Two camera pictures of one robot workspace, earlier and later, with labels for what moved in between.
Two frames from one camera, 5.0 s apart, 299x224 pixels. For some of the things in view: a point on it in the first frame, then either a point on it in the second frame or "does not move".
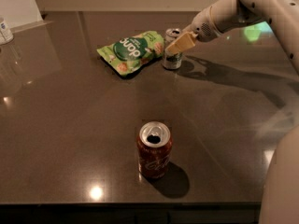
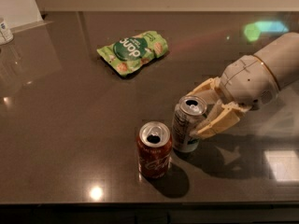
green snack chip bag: x=129 y=54 does not move
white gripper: x=202 y=24 → x=249 y=80
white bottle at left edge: x=6 y=35 does not move
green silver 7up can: x=171 y=60 → x=187 y=115
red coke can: x=154 y=146 does not move
